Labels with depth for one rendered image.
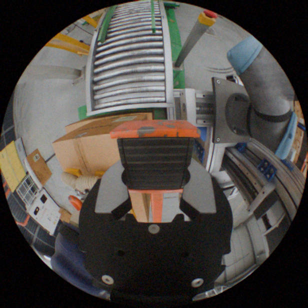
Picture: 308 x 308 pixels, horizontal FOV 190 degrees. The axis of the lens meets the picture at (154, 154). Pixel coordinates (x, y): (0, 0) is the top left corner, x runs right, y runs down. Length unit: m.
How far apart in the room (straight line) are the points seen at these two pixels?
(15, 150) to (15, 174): 1.30
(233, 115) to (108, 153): 0.38
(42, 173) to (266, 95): 2.29
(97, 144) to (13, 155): 7.31
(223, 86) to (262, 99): 0.18
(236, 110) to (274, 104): 0.15
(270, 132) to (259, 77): 0.11
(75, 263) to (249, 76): 0.54
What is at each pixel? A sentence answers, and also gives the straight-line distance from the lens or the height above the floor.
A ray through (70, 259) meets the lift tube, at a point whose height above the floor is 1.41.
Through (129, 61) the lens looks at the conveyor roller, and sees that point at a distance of 0.88.
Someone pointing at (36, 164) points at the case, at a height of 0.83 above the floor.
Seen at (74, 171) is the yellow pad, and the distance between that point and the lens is 0.44.
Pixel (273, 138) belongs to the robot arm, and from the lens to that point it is 0.25.
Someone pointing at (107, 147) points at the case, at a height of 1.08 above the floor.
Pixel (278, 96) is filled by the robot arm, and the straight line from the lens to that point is 0.21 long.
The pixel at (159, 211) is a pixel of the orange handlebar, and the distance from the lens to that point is 0.21.
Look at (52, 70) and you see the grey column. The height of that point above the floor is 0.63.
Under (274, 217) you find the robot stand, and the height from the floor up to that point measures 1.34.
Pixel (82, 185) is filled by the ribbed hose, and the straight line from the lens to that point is 0.32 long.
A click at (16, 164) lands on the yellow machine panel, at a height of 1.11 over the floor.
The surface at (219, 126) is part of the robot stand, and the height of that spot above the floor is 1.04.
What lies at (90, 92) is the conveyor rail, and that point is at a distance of 0.92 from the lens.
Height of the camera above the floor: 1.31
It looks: 61 degrees down
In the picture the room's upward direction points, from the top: 176 degrees counter-clockwise
